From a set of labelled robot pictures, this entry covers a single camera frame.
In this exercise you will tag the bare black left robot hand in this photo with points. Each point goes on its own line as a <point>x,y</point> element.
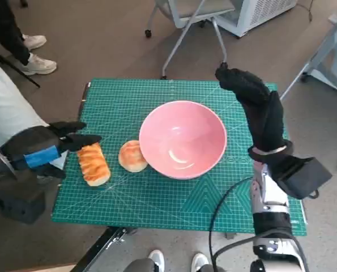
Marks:
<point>29,147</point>

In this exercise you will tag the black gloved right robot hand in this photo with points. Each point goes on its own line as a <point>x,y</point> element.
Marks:
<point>264,119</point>

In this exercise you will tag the long toy bread loaf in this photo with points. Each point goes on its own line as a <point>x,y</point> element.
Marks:
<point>94,167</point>

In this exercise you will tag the pink bowl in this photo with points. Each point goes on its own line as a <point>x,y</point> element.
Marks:
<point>185,133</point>

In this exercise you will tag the round toy bread bun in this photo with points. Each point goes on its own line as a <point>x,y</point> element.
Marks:
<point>130,158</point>

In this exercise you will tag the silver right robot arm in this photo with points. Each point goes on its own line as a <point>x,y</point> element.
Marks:
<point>270,204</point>

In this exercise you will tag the person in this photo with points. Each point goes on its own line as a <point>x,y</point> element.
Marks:
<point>4,25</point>
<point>9,113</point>

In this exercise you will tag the thin black rod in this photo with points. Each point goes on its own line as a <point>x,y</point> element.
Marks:
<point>29,78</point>

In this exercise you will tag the white perforated cabinet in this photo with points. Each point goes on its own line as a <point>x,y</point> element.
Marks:
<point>259,14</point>

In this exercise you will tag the grey rolling chair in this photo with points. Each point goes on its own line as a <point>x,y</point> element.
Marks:
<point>202,7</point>

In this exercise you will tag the green cutting mat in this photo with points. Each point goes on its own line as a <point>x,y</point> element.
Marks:
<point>157,201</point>

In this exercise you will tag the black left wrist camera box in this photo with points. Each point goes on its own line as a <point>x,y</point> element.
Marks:
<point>21,207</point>

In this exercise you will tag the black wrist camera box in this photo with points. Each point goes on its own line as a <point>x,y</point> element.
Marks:
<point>304,178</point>
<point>21,207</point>

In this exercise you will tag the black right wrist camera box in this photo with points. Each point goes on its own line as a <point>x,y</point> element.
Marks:
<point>304,178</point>

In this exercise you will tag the black folding table frame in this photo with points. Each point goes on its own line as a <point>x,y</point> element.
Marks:
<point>106,243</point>

